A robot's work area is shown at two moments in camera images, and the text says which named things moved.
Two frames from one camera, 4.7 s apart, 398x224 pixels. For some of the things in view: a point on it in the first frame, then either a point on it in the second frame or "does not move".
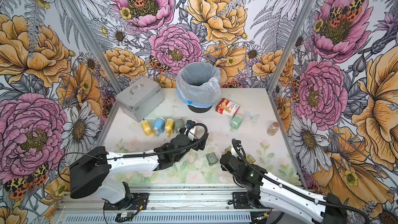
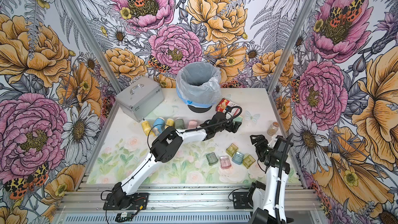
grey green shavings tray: x=212 y=158 does not move
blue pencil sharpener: x=159 y=126 does not move
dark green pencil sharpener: x=179 y=123 does not move
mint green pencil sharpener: x=236 y=122 does not move
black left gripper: x=196 y=147 → x=230 y=124
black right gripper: x=223 y=168 → x=259 y=145
